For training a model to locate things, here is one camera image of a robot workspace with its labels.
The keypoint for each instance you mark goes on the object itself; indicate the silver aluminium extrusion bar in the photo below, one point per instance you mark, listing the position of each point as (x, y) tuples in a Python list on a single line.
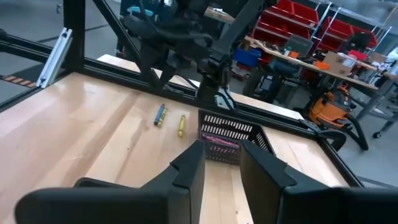
[(54, 57)]

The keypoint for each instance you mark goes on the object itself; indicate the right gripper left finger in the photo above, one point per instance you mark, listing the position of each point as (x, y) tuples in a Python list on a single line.
[(124, 205)]

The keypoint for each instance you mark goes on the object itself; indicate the grey monitor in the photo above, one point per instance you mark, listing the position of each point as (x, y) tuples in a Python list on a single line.
[(298, 45)]

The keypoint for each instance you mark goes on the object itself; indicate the wooden table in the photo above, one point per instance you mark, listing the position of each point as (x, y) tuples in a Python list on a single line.
[(217, 14)]

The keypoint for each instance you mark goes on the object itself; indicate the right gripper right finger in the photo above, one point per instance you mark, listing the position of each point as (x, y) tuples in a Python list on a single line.
[(311, 205)]

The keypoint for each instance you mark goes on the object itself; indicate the red plastic storage bin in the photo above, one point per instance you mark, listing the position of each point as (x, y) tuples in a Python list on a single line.
[(326, 43), (304, 14), (284, 6), (339, 28), (267, 29), (374, 39)]

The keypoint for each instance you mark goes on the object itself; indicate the black plastic slotted basket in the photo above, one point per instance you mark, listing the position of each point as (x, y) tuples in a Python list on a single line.
[(200, 119)]

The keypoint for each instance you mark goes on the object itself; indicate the blue crayon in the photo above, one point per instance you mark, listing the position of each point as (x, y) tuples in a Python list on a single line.
[(159, 115)]

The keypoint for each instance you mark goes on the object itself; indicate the cardboard box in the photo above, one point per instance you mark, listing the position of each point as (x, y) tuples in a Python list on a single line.
[(337, 63)]

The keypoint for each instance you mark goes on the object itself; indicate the small red bin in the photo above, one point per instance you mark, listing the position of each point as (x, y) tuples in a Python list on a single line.
[(357, 55)]

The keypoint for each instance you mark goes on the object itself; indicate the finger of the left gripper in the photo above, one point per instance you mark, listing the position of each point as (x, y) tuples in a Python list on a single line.
[(152, 71), (169, 70)]

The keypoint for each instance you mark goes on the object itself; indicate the orange small part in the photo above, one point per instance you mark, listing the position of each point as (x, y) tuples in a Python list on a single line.
[(321, 65)]

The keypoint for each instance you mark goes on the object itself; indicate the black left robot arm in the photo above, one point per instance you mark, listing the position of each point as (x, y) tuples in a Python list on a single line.
[(217, 71)]

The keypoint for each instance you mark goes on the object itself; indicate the yellow crayon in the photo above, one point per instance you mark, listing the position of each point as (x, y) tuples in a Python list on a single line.
[(163, 117), (181, 126)]

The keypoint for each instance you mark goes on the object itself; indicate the blue plastic bin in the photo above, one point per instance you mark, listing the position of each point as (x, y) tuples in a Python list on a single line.
[(247, 57)]

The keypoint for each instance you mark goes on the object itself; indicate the black computer monitor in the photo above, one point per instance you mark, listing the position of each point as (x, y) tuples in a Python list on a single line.
[(360, 40)]

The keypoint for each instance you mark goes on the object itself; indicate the grey rolling workbench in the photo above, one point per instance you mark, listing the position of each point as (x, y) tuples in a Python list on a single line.
[(388, 76)]

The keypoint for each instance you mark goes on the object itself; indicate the wooden workbench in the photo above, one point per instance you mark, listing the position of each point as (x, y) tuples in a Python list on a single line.
[(342, 77)]

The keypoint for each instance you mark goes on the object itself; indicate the orange shop vacuum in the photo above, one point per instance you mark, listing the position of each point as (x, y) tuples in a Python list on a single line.
[(326, 109)]

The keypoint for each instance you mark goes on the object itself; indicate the black computer tower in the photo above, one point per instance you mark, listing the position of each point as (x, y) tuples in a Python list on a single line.
[(267, 84)]

